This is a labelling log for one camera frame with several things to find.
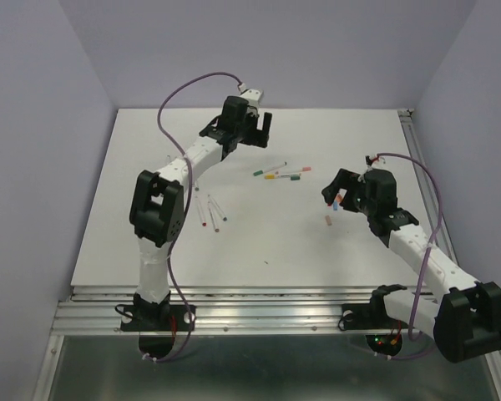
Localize yellow capped marker pen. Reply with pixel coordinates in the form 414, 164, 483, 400
264, 174, 294, 180

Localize pink capped marker pen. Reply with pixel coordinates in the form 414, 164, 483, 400
274, 166, 312, 175

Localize blue capped marker pen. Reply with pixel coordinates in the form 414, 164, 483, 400
207, 195, 227, 221

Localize peach capped marker pen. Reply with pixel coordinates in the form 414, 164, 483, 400
207, 198, 220, 233

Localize red capped marker pen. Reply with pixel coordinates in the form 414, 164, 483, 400
195, 196, 207, 227

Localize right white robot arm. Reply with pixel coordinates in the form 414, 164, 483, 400
321, 169, 501, 363

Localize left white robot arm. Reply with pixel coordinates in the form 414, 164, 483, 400
119, 89, 272, 332

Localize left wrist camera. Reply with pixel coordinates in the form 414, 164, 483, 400
240, 89, 263, 109

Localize aluminium right side rail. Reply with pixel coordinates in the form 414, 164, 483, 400
397, 109, 458, 262

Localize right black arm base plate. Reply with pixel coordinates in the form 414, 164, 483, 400
337, 303, 407, 332

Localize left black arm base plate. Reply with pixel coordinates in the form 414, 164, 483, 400
114, 304, 196, 332

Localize aluminium front rail frame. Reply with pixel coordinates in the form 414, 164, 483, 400
33, 286, 501, 400

